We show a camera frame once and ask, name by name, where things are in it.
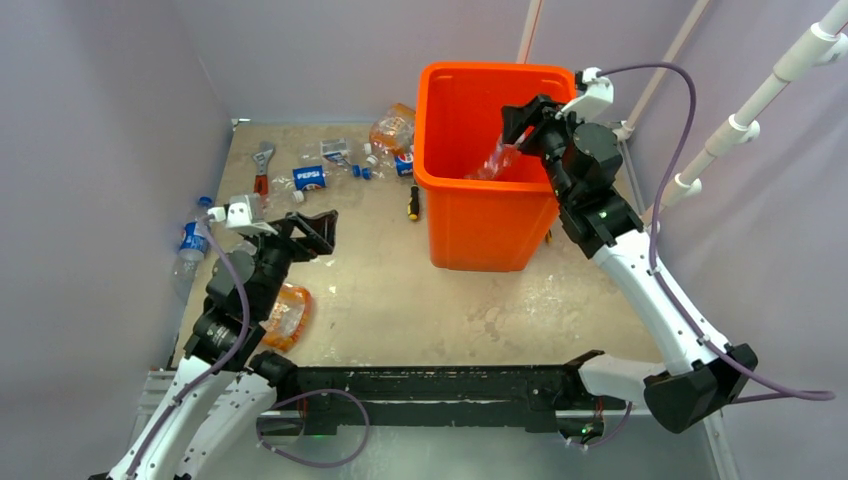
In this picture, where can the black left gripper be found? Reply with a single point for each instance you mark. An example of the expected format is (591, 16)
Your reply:
(318, 233)

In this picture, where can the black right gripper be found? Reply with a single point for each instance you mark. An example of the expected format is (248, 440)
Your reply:
(541, 110)

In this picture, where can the large clear plastic bottle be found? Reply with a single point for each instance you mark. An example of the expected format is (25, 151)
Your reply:
(503, 156)

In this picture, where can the blue pepsi label bottle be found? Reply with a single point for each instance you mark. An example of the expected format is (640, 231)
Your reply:
(298, 185)

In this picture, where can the orange plastic bin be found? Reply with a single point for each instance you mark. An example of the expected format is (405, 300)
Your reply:
(472, 224)

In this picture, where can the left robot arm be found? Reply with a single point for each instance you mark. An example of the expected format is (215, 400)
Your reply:
(239, 296)

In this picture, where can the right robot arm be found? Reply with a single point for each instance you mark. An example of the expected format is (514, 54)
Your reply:
(696, 376)

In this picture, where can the orange bottle behind bin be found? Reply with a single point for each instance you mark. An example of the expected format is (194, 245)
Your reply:
(393, 133)

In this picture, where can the crushed orange label bottle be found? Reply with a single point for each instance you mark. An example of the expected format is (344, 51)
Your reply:
(289, 317)

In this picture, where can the small label clear bottle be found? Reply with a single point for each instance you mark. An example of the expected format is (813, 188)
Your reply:
(336, 151)

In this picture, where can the red adjustable wrench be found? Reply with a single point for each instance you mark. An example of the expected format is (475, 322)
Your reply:
(262, 159)

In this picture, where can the yellow black screwdriver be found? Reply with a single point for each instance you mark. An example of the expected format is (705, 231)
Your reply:
(413, 206)

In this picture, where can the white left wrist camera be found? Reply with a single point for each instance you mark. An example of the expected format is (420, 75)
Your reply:
(243, 214)

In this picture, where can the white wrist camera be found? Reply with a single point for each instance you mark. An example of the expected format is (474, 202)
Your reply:
(596, 95)
(243, 214)

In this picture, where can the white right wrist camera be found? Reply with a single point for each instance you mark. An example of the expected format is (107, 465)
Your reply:
(596, 95)

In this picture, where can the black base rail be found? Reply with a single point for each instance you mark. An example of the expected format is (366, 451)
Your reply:
(536, 398)

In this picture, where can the white pvc pipe frame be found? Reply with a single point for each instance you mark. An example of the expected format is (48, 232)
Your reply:
(728, 47)

